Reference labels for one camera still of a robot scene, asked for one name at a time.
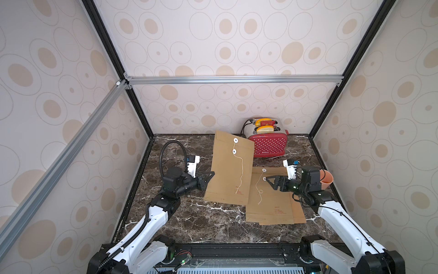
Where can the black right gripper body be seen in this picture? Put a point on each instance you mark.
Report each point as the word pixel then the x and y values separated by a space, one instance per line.
pixel 284 182

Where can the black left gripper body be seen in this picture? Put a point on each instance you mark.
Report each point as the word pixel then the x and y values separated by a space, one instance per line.
pixel 189 184

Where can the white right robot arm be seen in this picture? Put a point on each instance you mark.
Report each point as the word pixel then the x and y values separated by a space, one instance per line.
pixel 366 255

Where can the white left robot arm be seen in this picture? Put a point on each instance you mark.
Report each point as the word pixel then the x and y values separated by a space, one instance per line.
pixel 137 253

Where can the kraft file bag stack top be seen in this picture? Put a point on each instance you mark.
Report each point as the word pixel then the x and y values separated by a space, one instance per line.
pixel 258 175

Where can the kraft file bag stack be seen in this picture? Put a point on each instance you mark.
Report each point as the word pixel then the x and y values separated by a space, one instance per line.
pixel 299 212
pixel 258 175

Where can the kraft file bag stack bottom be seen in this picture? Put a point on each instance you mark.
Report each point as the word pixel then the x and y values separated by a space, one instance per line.
pixel 299 212

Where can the orange cup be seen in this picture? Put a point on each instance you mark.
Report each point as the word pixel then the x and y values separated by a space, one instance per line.
pixel 326 179

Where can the red toaster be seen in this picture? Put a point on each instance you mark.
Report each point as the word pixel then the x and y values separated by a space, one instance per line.
pixel 269 137

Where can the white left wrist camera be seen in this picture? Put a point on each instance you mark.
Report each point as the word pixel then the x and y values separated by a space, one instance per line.
pixel 192 162

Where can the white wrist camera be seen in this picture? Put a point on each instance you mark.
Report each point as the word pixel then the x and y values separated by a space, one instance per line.
pixel 192 162
pixel 291 168

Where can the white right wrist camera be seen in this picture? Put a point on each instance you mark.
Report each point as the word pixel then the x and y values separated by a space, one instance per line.
pixel 291 168

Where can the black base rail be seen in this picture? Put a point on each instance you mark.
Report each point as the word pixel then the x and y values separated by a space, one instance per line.
pixel 237 254

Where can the aluminium rail back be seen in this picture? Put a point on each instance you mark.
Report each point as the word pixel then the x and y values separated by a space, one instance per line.
pixel 233 79

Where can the aluminium rail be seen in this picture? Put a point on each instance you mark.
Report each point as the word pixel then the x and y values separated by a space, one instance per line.
pixel 233 79
pixel 33 201

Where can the aluminium rail left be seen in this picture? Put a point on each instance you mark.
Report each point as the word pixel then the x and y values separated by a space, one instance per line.
pixel 33 201

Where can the black corner frame post right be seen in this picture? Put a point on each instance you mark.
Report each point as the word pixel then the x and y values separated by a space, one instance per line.
pixel 370 34

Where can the black corner frame post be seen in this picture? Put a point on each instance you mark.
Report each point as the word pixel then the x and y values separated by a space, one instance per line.
pixel 100 28
pixel 370 34

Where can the black corner frame post left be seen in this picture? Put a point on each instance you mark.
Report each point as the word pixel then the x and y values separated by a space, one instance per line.
pixel 100 28

